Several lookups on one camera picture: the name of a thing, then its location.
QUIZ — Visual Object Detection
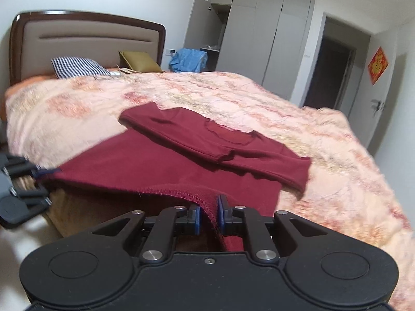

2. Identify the floral peach blanket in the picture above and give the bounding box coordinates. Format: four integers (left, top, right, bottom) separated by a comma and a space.
5, 69, 415, 311

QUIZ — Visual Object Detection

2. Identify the dark red sweater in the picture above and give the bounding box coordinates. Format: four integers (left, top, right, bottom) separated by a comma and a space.
42, 101, 312, 253

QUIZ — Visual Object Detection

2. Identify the white room door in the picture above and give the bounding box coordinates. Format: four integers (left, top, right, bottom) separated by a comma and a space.
348, 23, 400, 156

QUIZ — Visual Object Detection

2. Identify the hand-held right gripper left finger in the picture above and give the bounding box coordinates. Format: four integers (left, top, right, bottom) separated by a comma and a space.
92, 205, 202, 265

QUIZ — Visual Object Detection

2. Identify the white charger cable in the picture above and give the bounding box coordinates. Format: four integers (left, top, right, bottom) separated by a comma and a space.
94, 66, 131, 80

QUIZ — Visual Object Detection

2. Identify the blue denim garment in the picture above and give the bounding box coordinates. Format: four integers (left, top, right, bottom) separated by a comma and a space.
169, 48, 208, 73

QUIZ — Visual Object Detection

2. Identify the red diamond door poster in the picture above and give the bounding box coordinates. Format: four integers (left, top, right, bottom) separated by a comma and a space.
368, 47, 389, 86

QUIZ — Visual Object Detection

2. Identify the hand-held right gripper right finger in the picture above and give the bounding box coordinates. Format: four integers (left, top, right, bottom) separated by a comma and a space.
217, 194, 328, 264

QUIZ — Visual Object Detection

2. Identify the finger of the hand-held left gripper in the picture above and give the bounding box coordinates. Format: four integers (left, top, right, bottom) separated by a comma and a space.
10, 185, 53, 213
0, 153, 63, 179

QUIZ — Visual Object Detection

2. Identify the grey door frame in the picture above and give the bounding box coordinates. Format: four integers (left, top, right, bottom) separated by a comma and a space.
303, 12, 372, 117

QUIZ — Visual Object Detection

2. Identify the orange bed sheet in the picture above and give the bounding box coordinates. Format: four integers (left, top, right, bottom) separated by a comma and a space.
5, 74, 59, 120

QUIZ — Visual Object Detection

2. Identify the brown padded bed headboard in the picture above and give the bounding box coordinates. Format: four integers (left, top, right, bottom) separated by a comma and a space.
9, 12, 167, 86

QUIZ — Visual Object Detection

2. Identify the olive green pillow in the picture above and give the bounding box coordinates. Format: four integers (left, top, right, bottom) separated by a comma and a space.
118, 51, 164, 73

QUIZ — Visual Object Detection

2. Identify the black white houndstooth pillow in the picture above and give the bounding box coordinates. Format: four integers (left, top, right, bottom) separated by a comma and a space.
51, 57, 112, 79

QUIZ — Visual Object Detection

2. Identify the grey built-in wardrobe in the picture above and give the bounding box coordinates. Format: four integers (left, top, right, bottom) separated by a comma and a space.
184, 0, 316, 99

